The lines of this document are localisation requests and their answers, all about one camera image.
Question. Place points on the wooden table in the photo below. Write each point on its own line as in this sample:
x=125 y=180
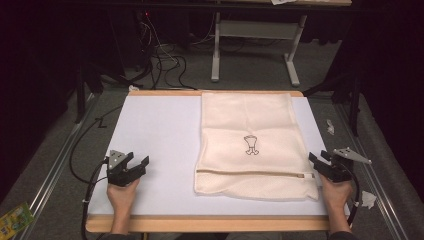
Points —
x=200 y=224

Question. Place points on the white table mat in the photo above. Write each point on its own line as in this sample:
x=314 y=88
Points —
x=160 y=133

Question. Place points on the person's left hand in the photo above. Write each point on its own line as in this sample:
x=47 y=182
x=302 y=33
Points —
x=120 y=200

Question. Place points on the white-framed desk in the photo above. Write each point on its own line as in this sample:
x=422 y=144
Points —
x=256 y=30

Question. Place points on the white scrap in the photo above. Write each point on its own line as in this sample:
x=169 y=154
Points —
x=133 y=88

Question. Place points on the cream mesh laundry bag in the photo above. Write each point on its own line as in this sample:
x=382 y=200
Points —
x=253 y=116

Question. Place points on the person's right hand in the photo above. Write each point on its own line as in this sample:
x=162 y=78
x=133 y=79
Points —
x=338 y=196

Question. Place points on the black metal stand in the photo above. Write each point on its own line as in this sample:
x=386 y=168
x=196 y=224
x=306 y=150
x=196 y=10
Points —
x=87 y=83
x=346 y=93

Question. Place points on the metal floor rail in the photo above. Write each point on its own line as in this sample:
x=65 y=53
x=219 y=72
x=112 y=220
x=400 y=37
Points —
x=53 y=173
x=370 y=173

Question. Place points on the green printed packet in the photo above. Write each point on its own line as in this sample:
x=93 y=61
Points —
x=15 y=220

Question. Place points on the white paper sheet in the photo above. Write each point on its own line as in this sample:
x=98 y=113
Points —
x=281 y=1

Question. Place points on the small crumpled white paper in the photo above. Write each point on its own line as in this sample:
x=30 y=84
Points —
x=330 y=126

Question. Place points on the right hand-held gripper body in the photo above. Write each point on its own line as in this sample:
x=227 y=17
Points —
x=338 y=171

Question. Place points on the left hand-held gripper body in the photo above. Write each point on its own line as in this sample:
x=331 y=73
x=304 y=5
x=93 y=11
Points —
x=120 y=175

